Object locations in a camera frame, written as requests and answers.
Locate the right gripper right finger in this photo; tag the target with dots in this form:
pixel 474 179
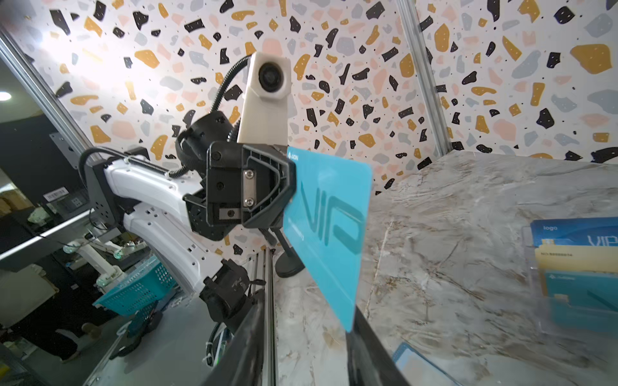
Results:
pixel 368 362

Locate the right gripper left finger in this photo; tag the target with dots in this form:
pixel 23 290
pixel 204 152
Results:
pixel 242 362

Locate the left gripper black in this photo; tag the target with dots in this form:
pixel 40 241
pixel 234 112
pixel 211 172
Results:
pixel 242 184

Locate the teal VIP credit card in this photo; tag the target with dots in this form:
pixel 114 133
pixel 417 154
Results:
pixel 325 223

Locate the blue VIP credit card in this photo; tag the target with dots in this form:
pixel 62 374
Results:
pixel 595 232

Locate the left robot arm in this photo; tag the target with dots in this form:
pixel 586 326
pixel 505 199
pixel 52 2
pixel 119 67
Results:
pixel 127 190

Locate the teal plastic basket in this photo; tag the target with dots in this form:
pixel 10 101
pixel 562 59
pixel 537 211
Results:
pixel 148 283

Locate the aluminium front rail frame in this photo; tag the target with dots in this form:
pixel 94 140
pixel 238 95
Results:
pixel 264 270

